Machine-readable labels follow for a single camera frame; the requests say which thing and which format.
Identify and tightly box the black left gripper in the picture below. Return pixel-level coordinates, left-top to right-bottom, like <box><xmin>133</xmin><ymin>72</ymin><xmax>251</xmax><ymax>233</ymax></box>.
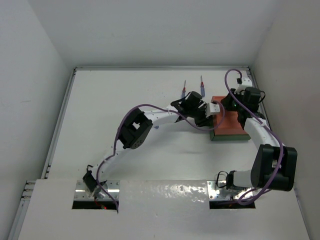
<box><xmin>188</xmin><ymin>103</ymin><xmax>212</xmax><ymax>126</ymax></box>

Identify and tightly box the salmon red drawer box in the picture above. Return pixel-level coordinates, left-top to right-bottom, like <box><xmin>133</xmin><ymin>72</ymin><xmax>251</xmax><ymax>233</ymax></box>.
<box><xmin>211</xmin><ymin>96</ymin><xmax>250</xmax><ymax>140</ymax></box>

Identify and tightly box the green drawer box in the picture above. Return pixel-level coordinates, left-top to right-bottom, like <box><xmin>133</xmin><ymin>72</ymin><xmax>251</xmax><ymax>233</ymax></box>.
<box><xmin>209</xmin><ymin>125</ymin><xmax>251</xmax><ymax>142</ymax></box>

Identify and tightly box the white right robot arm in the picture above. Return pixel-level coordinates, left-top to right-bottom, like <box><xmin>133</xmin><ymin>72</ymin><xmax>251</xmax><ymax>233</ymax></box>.
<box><xmin>221</xmin><ymin>87</ymin><xmax>298</xmax><ymax>192</ymax></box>

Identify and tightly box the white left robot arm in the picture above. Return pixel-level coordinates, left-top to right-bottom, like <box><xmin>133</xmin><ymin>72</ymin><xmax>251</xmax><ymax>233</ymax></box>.
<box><xmin>82</xmin><ymin>91</ymin><xmax>220</xmax><ymax>194</ymax></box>

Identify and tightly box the white front cover board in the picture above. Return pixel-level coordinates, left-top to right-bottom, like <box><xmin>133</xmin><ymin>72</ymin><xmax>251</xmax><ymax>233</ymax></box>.
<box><xmin>19</xmin><ymin>179</ymin><xmax>309</xmax><ymax>240</ymax></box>

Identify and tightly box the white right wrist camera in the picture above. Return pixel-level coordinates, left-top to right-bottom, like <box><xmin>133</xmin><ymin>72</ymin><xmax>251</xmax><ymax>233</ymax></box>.
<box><xmin>236</xmin><ymin>77</ymin><xmax>253</xmax><ymax>91</ymax></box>

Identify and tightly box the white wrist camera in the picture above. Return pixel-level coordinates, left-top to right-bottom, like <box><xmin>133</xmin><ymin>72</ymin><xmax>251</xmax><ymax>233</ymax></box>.
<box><xmin>236</xmin><ymin>77</ymin><xmax>253</xmax><ymax>91</ymax></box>
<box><xmin>205</xmin><ymin>102</ymin><xmax>221</xmax><ymax>118</ymax></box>

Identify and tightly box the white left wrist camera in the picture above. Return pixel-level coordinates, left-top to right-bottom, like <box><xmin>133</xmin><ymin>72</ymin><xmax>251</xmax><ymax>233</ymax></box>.
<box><xmin>205</xmin><ymin>102</ymin><xmax>221</xmax><ymax>118</ymax></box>

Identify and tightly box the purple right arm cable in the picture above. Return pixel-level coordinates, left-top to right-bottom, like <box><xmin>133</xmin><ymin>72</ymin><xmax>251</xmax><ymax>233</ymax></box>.
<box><xmin>224</xmin><ymin>68</ymin><xmax>285</xmax><ymax>206</ymax></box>

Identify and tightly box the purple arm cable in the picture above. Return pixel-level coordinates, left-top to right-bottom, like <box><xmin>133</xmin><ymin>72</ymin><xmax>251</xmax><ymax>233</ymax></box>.
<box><xmin>224</xmin><ymin>68</ymin><xmax>285</xmax><ymax>206</ymax></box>
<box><xmin>96</xmin><ymin>101</ymin><xmax>226</xmax><ymax>210</ymax></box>

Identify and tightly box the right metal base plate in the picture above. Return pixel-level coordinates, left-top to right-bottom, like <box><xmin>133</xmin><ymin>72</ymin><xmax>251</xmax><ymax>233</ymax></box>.
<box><xmin>206</xmin><ymin>180</ymin><xmax>254</xmax><ymax>202</ymax></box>

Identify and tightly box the metal base plate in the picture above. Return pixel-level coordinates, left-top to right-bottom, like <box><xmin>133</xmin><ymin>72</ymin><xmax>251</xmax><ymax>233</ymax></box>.
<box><xmin>73</xmin><ymin>180</ymin><xmax>120</xmax><ymax>201</ymax></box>
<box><xmin>206</xmin><ymin>180</ymin><xmax>254</xmax><ymax>202</ymax></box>

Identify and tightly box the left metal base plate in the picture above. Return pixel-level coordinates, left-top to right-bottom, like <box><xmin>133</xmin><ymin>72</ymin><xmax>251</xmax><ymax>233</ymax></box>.
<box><xmin>73</xmin><ymin>180</ymin><xmax>120</xmax><ymax>201</ymax></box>

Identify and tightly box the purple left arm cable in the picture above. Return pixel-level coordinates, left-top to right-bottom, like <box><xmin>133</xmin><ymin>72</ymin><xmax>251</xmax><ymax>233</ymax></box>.
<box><xmin>96</xmin><ymin>101</ymin><xmax>226</xmax><ymax>210</ymax></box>

